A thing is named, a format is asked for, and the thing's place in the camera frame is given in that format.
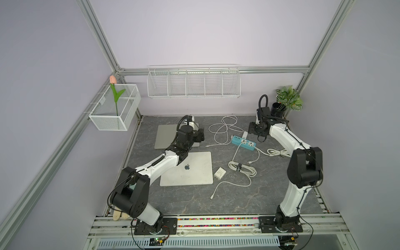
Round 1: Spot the teal power strip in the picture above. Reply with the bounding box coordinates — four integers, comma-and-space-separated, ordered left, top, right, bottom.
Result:
231, 135, 256, 151

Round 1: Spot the white cable laptop charger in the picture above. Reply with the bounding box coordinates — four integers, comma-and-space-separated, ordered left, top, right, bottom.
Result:
210, 142, 261, 200
205, 114, 245, 148

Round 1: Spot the white cable front laptop charger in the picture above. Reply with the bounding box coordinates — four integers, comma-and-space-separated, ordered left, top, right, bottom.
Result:
210, 142, 261, 200

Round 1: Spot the white charger brick front laptop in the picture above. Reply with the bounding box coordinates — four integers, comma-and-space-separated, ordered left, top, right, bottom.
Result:
214, 167, 226, 180

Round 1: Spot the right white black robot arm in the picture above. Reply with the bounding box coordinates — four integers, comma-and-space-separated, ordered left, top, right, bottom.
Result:
249, 94, 324, 233

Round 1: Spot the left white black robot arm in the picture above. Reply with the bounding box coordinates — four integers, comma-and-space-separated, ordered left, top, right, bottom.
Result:
107, 115, 205, 233

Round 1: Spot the rear silver laptop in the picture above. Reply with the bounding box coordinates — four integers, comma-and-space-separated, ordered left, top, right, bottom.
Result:
154, 123, 201, 150

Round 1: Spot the silver laptop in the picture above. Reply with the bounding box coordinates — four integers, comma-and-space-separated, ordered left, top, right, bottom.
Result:
160, 152, 213, 187
154, 123, 201, 150

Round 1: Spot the front silver laptop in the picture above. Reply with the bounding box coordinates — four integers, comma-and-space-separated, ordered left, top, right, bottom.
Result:
160, 152, 213, 187

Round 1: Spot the green plant in black pot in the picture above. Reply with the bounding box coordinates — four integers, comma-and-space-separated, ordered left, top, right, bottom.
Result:
271, 85, 303, 118

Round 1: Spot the white mesh basket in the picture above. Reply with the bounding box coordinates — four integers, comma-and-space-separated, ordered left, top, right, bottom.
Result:
89, 84, 141, 131

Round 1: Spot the pink artificial tulip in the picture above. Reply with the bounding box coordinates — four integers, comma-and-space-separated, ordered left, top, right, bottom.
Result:
109, 75, 125, 116

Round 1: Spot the beige work glove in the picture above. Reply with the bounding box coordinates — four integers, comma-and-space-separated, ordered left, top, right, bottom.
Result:
112, 208, 130, 221

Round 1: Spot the white power strip cord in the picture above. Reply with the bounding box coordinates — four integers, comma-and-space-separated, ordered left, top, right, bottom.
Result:
254, 146, 291, 158

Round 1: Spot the white wire wall shelf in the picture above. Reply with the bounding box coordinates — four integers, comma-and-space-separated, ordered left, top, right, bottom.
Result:
147, 64, 241, 99

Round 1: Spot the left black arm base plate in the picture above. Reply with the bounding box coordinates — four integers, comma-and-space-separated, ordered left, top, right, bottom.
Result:
134, 217, 178, 235

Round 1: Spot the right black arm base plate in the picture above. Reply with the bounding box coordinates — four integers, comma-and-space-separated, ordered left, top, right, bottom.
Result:
258, 216, 303, 233

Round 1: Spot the aluminium front rail frame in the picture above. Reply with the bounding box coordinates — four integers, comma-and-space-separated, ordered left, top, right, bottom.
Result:
84, 214, 359, 250

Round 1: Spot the white slotted cable duct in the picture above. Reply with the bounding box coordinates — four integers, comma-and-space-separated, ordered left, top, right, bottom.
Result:
95, 235, 280, 250

